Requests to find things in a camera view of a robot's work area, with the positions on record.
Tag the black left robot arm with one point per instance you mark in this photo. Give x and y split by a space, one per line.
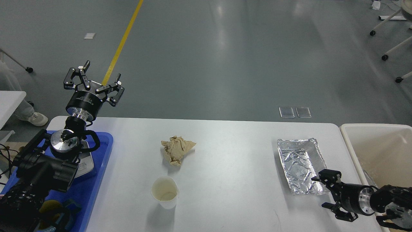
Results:
58 173

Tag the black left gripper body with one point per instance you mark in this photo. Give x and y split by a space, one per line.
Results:
87 103

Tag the blue plastic tray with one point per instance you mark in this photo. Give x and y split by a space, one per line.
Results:
46 169

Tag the white plastic bin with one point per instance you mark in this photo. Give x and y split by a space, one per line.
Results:
381 153

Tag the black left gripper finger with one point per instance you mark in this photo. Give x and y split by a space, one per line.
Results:
80 73
111 93

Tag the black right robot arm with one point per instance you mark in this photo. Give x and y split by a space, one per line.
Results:
392 203

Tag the dark teal mug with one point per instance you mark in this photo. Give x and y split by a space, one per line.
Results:
58 217

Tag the white side table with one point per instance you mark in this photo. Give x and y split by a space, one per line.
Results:
9 101

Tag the brown paper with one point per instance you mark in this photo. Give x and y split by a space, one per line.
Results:
175 149

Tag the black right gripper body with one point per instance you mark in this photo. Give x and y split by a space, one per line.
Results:
356 198

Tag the stainless steel rectangular tin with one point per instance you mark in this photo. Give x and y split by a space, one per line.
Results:
85 167

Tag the aluminium foil tray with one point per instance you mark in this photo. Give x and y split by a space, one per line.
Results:
301 161

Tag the white sneaker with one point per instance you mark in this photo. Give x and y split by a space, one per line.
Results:
36 119

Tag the grey wheeled stand leg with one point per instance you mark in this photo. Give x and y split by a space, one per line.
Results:
4 53

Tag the clear floor plate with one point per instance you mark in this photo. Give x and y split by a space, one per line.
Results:
286 112
303 112

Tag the clear floor plate left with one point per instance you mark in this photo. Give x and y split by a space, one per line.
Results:
286 112

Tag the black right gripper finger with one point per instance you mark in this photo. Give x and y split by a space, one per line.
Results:
331 179
338 213

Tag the white paper cup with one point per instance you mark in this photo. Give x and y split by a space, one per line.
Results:
165 191

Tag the clear floor plate right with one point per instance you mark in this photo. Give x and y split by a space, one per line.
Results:
303 112

